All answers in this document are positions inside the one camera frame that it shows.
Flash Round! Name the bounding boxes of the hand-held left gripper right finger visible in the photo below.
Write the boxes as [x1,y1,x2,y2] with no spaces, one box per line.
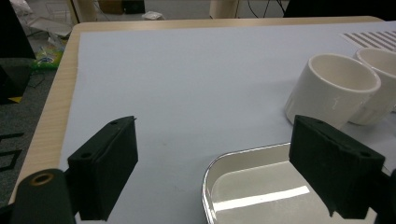
[289,114,387,220]

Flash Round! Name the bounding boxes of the green package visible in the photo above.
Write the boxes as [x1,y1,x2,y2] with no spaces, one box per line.
[32,43,64,71]

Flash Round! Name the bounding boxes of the square white plate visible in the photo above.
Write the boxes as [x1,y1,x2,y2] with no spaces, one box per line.
[201,142,379,224]

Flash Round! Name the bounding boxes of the black box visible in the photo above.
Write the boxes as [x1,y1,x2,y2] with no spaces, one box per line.
[121,0,146,15]

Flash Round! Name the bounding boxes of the black power cable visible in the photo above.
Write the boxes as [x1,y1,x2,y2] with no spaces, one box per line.
[264,0,286,17]
[247,0,272,19]

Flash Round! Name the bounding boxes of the clear plastic bag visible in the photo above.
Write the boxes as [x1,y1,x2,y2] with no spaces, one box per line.
[8,0,34,17]

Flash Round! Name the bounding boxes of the black stand base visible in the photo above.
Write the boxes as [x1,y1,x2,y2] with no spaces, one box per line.
[0,59,34,105]

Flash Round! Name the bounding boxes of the black curtain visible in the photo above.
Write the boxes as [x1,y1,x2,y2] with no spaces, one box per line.
[283,0,396,22]
[0,0,36,60]

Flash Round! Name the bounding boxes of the beige wooden desk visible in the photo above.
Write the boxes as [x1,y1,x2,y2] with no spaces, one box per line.
[69,0,241,24]

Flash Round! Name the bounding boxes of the white flat tray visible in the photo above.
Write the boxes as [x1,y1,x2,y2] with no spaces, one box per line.
[26,16,73,37]

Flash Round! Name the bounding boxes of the brown cardboard box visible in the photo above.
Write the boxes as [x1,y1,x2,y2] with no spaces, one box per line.
[98,0,124,15]

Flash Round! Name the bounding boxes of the white ribbed cup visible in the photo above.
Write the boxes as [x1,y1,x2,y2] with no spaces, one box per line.
[284,53,382,130]
[348,47,396,126]

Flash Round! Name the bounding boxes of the striped placemat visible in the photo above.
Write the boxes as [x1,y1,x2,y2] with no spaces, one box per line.
[339,30,396,53]

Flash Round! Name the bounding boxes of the pale table cover sheet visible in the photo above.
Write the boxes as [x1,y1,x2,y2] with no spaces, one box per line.
[59,21,396,224]

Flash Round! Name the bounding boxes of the white crumpled bag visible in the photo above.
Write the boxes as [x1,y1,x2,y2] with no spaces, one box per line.
[141,10,165,21]

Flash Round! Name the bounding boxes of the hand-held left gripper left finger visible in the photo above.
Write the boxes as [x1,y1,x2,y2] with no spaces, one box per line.
[66,116,139,222]

